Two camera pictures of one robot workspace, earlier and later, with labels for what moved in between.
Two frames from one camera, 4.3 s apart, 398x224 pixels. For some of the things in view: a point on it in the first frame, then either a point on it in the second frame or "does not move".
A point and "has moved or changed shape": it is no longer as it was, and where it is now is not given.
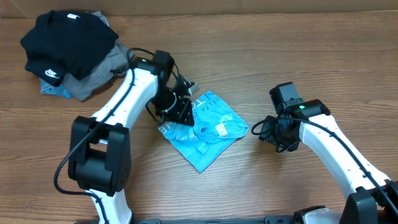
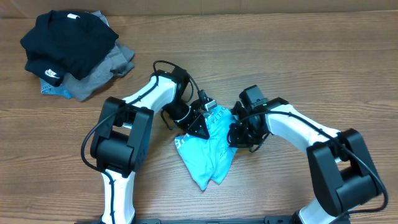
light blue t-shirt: x=216 y=126 has moved or changed shape
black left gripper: x=181 y=116 to x=191 y=127
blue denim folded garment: x=47 y=88 does not move
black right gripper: x=268 y=132 to x=237 y=133
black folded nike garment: x=63 y=42 does not move
